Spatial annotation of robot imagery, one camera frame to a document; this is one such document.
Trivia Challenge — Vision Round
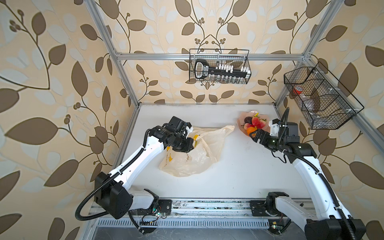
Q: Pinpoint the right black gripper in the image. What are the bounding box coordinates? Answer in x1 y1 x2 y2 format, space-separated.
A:
249 128 284 152

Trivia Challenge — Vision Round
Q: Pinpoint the banana print plastic bag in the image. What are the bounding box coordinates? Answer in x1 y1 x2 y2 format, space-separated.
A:
159 125 235 178

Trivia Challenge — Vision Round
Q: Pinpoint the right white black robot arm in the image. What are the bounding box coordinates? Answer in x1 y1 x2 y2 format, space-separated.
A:
249 130 366 240

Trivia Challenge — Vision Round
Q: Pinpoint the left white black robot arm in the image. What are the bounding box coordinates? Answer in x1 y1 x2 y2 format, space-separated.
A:
75 116 194 221

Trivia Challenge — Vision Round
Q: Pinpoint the orange tangerine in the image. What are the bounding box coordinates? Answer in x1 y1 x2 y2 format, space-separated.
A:
247 127 258 136

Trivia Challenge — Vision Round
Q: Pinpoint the dark brown fig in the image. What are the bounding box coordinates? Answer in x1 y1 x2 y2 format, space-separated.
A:
244 117 253 124

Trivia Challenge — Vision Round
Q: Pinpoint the pink wavy fruit plate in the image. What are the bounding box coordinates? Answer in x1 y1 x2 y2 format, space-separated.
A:
237 111 271 136

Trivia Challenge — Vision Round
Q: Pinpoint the clear bottle red cap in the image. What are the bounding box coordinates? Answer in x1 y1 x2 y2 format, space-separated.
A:
293 86 321 120

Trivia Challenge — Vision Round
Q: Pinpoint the black white tool set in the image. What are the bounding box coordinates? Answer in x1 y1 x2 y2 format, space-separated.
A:
193 59 251 80

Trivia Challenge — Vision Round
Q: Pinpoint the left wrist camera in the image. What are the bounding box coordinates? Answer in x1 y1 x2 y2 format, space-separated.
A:
185 123 193 136

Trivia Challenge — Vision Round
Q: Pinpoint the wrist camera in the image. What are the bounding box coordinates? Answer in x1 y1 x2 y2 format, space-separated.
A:
185 123 193 136
269 119 300 145

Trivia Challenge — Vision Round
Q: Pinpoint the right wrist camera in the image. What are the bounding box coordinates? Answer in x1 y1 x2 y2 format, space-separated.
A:
269 119 300 145

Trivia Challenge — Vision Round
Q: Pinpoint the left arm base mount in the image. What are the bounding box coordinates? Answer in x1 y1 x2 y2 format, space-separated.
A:
133 199 173 217

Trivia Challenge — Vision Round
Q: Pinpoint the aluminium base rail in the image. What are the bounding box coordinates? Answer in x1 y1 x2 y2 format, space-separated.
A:
88 197 337 220

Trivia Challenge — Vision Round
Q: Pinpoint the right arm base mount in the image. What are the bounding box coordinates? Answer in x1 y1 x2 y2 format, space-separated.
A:
250 200 270 217

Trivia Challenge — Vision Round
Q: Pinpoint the black wire basket centre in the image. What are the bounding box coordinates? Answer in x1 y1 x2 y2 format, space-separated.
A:
189 48 252 85

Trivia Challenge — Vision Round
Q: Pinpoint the black wire basket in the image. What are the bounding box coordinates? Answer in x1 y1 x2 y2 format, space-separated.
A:
284 62 364 130
189 48 252 85

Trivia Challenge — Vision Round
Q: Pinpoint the black wire basket right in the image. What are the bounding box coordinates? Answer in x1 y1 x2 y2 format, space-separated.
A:
284 62 364 130

